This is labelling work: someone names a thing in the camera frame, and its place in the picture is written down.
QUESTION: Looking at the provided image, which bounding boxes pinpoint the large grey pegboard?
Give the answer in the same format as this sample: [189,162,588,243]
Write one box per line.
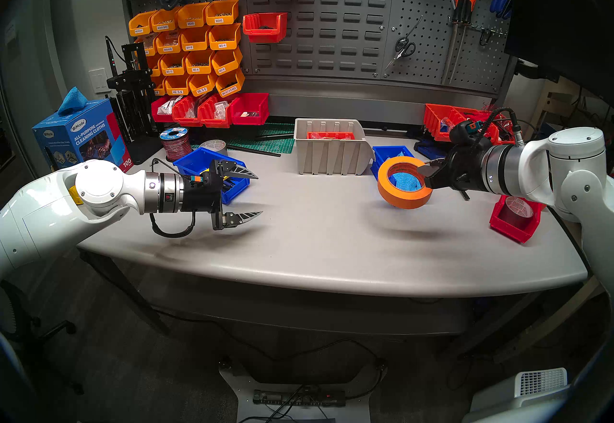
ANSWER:
[384,0,516,94]

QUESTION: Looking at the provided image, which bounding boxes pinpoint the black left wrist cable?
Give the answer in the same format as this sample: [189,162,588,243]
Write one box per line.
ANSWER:
[150,212,196,238]

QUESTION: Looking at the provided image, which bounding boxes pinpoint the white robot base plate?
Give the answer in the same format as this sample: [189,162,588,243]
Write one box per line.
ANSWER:
[218,360,387,423]

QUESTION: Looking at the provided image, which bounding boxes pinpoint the white wall switch plate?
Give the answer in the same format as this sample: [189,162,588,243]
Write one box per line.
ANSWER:
[89,68,110,94]

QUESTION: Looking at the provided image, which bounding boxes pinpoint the black office chair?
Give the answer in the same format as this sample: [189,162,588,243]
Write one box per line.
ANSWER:
[0,281,84,396]

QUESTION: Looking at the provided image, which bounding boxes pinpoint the blue microfibre cloth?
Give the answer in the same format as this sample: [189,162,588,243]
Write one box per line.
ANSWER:
[390,170,423,191]

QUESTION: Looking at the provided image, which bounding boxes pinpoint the black metal stand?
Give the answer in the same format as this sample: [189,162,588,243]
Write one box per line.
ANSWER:
[106,42,164,164]

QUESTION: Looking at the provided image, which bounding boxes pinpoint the grey louvred wall panel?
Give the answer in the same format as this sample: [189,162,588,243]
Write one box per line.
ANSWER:
[245,0,396,80]

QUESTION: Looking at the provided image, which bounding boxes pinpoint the green cutting mat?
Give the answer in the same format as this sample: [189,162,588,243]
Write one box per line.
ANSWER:
[226,122,295,154]

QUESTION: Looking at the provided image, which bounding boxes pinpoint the red parts bin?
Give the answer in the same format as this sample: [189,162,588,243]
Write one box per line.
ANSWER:
[172,96,203,127]
[198,94,232,129]
[152,96,177,123]
[228,93,270,125]

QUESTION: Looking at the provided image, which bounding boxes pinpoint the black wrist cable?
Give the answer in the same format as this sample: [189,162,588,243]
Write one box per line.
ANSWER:
[150,212,196,238]
[472,107,523,145]

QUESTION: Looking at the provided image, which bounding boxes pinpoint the black handled scissors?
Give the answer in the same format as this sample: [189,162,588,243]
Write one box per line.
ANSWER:
[384,15,424,72]

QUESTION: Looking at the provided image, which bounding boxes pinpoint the black power strip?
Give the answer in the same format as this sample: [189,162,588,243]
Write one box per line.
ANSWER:
[253,388,346,408]

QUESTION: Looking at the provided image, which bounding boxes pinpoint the large beige storage bin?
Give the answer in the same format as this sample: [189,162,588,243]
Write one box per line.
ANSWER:
[294,118,376,175]

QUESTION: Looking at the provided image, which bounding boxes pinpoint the red plastic bin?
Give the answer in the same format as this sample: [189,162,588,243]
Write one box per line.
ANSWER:
[489,194,547,244]

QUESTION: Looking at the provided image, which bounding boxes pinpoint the clear packing tape roll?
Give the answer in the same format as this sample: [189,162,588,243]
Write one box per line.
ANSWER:
[504,197,534,228]

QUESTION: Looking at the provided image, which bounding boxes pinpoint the black monitor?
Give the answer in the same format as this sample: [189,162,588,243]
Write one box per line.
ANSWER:
[504,0,614,106]

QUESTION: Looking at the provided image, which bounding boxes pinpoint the blue cloth in dispenser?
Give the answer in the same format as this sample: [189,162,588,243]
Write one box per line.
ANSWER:
[58,87,88,116]

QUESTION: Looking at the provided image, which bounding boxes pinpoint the orange-red hanging bin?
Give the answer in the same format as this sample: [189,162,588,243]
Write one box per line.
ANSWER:
[243,12,288,44]

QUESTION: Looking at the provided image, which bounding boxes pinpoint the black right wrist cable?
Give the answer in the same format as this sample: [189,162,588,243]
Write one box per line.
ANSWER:
[472,107,523,145]

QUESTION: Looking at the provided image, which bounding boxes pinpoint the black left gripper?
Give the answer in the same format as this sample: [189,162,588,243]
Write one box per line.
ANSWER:
[182,159,263,231]

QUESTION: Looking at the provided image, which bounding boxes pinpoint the blue cleaning cloths box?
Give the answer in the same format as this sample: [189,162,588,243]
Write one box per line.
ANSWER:
[32,99,132,173]

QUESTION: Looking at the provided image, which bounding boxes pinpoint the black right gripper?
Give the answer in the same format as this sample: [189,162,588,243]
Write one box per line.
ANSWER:
[416,121,486,193]

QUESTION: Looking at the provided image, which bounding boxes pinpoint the grey duct tape roll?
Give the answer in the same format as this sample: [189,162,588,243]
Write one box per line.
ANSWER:
[199,139,228,157]

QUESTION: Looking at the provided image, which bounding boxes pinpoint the orange masking tape roll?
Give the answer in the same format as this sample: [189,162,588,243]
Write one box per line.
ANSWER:
[377,156,434,210]

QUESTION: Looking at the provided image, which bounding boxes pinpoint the red wire spool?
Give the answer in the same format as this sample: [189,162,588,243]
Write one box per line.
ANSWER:
[160,127,192,161]

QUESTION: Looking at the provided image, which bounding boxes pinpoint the blue plastic storage bin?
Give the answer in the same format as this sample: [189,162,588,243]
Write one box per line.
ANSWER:
[370,145,423,192]
[173,147,251,204]

